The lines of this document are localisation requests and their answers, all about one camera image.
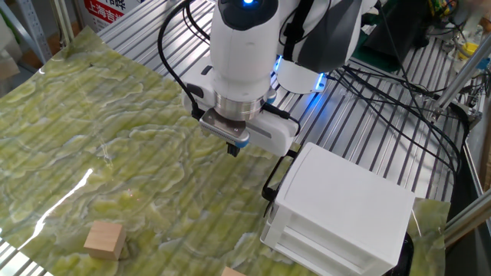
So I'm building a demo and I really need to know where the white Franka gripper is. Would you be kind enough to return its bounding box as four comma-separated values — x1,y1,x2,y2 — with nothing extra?
182,64,299,159

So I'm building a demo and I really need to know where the black drawer handle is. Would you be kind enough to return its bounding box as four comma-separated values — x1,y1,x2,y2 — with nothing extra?
261,149,298,219

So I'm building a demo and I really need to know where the white plastic drawer cabinet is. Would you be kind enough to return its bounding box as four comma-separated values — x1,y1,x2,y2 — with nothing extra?
259,142,417,276

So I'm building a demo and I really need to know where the green marble pattern mat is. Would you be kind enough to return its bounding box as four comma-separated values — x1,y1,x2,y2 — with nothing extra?
0,25,452,276

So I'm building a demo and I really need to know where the white box red lettering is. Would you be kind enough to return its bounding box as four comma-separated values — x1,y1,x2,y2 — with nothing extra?
74,0,143,34

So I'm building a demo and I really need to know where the black computer box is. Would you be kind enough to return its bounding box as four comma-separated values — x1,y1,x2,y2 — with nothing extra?
362,0,430,58

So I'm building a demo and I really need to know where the grey perforated shelf upright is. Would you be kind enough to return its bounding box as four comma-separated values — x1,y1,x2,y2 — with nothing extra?
15,0,53,64

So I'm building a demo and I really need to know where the colourful snack bag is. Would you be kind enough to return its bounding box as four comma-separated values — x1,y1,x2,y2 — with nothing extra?
427,0,460,20

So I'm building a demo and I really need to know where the yellow round container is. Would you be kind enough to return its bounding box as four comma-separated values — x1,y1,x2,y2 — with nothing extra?
458,41,480,61

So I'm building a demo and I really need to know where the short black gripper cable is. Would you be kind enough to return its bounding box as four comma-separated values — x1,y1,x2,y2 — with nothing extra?
262,103,302,136

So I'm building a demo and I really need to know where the black camera cable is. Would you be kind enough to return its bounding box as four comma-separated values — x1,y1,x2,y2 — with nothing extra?
157,0,206,120

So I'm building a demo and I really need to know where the white plastic drawer without handle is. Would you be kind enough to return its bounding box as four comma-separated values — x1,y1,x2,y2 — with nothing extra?
260,225,369,276

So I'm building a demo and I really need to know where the aluminium profile post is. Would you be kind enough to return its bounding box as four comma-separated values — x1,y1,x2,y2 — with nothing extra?
51,0,76,47
432,42,491,118

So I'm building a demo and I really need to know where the aluminium profile rail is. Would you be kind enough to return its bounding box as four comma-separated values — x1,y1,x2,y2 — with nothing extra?
443,199,491,248

